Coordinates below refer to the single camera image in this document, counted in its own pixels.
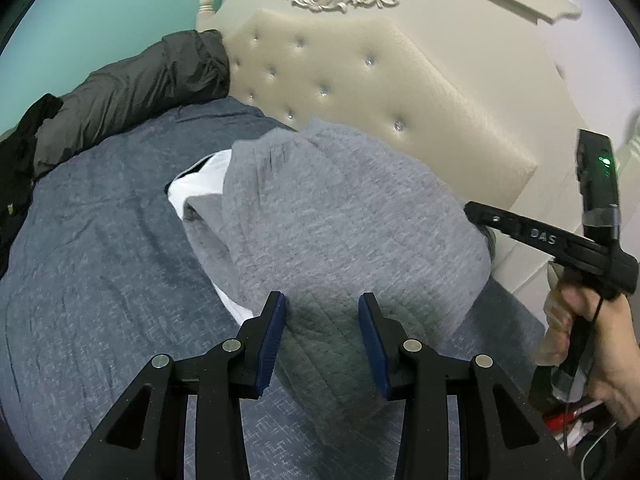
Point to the person's right hand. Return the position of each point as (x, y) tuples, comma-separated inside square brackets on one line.
[(617, 350)]

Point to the black garment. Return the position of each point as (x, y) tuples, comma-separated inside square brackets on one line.
[(20, 160)]

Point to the blue bed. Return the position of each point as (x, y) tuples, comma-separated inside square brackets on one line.
[(100, 260)]

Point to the dark grey rolled duvet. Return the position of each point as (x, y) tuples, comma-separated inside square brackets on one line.
[(140, 85)]

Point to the white folded garment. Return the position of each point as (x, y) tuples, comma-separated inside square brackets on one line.
[(200, 180)]

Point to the cream tufted headboard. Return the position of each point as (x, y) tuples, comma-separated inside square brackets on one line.
[(375, 85)]

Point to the red and white packet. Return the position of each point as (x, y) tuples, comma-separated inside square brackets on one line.
[(575, 422)]

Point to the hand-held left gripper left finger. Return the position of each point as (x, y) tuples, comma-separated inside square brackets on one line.
[(272, 340)]

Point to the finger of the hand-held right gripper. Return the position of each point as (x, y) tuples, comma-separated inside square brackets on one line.
[(520, 232)]

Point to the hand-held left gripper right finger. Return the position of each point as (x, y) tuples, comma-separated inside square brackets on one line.
[(372, 345)]

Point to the grey sweatshirt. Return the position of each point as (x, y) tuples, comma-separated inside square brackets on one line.
[(340, 220)]

